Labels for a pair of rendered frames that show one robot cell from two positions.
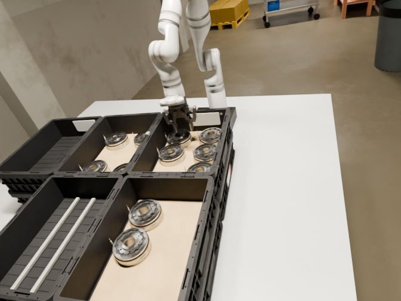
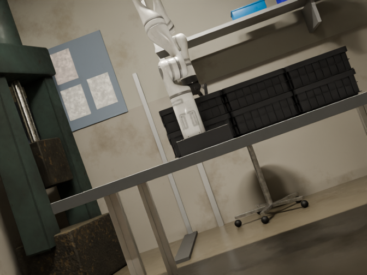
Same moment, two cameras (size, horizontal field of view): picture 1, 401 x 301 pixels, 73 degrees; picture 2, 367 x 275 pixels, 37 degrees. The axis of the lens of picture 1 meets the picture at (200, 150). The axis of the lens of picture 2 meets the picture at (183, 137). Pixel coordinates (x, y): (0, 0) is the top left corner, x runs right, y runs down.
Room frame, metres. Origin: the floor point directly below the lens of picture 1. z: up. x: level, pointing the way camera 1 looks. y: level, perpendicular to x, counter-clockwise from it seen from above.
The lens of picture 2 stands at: (3.25, -0.99, 0.69)
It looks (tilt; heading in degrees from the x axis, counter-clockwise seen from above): 2 degrees up; 158
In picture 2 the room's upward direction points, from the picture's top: 20 degrees counter-clockwise
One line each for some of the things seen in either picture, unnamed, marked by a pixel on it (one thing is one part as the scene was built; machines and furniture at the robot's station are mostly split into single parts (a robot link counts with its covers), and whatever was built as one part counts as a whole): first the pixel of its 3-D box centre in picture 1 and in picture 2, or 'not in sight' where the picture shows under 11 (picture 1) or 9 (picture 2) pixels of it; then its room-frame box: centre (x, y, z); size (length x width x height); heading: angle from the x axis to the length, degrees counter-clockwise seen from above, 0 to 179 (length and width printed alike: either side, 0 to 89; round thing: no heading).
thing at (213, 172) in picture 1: (184, 140); (189, 107); (0.84, 0.05, 0.92); 0.40 x 0.30 x 0.02; 160
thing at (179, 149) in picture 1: (170, 151); not in sight; (0.86, 0.11, 0.86); 0.10 x 0.10 x 0.01
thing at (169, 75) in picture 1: (164, 63); (181, 51); (0.96, 0.05, 1.17); 0.09 x 0.07 x 0.15; 48
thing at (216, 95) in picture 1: (216, 98); (188, 115); (1.23, -0.14, 0.85); 0.09 x 0.09 x 0.17; 64
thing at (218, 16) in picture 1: (227, 12); not in sight; (6.39, -1.27, 0.19); 1.16 x 0.80 x 0.38; 155
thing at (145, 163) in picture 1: (187, 150); (193, 117); (0.84, 0.05, 0.87); 0.40 x 0.30 x 0.11; 160
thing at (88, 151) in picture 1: (118, 151); (251, 96); (0.94, 0.33, 0.87); 0.40 x 0.30 x 0.11; 160
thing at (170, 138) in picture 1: (178, 136); not in sight; (0.96, 0.08, 0.86); 0.10 x 0.10 x 0.01
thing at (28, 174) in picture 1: (52, 144); (306, 66); (1.04, 0.61, 0.92); 0.40 x 0.30 x 0.02; 160
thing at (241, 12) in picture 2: not in sight; (249, 12); (-0.76, 1.56, 1.69); 0.30 x 0.21 x 0.10; 65
